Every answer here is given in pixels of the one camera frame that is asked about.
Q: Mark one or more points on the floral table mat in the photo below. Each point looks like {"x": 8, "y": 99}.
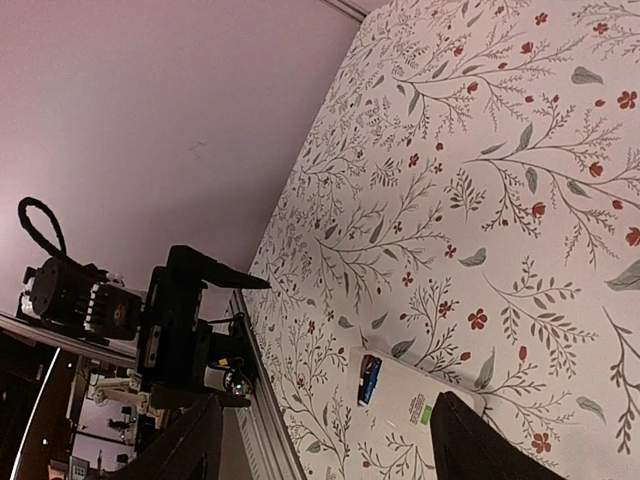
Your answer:
{"x": 467, "y": 201}

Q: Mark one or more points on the white remote control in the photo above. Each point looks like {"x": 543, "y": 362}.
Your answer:
{"x": 404, "y": 397}

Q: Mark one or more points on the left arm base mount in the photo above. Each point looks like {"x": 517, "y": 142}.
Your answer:
{"x": 235, "y": 388}

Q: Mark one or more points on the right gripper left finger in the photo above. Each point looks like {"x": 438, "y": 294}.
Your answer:
{"x": 191, "y": 448}

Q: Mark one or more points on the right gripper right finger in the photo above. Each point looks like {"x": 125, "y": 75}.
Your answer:
{"x": 466, "y": 448}

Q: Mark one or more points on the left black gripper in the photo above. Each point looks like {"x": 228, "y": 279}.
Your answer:
{"x": 171, "y": 350}

